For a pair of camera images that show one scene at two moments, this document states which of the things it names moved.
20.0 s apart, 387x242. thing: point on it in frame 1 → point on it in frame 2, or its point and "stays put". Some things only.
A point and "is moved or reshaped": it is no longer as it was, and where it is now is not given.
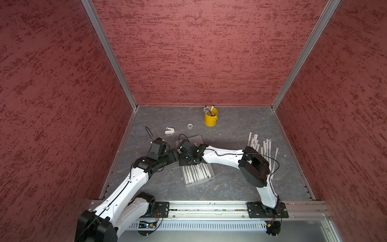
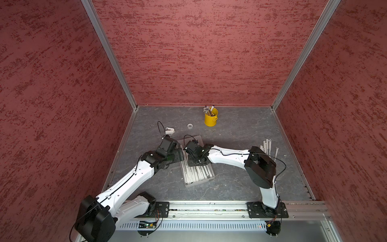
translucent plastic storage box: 193,139 is moved or reshaped
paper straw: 187,172 stays put
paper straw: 185,175 stays put
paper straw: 194,173 stays put
